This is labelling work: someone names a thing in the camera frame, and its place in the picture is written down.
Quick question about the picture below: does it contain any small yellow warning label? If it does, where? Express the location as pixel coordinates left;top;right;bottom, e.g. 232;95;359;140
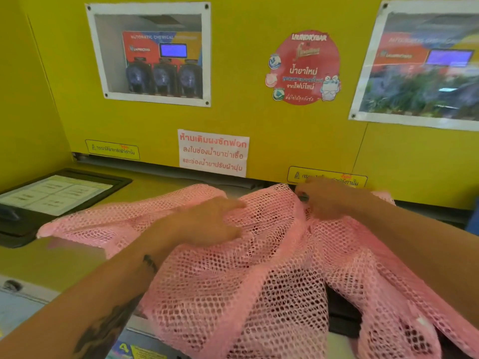
85;139;141;161
287;166;369;191

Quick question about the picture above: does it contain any pink mesh laundry bag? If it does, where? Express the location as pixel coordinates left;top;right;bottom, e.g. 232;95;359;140
36;182;479;359

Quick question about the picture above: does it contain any person's right hand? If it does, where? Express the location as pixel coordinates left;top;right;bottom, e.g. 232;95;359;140
294;177;376;222

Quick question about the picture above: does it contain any stainless steel washing machine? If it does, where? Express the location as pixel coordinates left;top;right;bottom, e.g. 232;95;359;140
0;160;262;359
325;199;472;359

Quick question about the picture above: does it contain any round red sticker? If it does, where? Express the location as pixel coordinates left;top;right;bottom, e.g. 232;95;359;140
264;30;342;106

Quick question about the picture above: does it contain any white framed dispenser window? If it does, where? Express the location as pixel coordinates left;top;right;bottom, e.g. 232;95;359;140
348;0;479;132
85;1;212;108

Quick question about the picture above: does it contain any person's left hand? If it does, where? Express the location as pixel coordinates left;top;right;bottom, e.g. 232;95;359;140
147;196;248;259

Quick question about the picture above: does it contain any person's right forearm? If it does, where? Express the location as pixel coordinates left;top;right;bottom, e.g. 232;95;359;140
353;191;479;296

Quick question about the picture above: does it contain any white notice with red letters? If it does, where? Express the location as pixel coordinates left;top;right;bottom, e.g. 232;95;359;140
177;129;250;179

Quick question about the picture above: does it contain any person's left forearm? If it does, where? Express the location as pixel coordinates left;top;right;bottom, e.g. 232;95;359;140
0;235;165;359

